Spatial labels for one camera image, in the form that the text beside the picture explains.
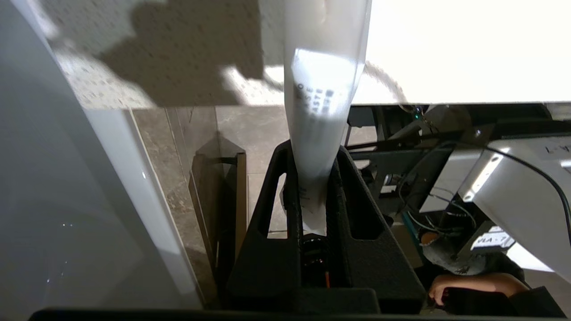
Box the white toothbrush packet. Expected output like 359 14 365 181
283 0 373 237

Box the bare person forearm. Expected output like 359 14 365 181
462 272 531 297

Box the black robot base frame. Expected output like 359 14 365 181
346 103 554 214

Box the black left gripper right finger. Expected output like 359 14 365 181
326 145 427 313

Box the brown wooden stand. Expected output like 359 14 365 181
190 136 248 308

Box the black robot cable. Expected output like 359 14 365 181
484 145 571 235

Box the white robot torso casing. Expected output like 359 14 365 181
419 136 571 286

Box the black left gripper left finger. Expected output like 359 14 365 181
227 140 305 309

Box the bare person hand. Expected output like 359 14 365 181
428 273 465 307

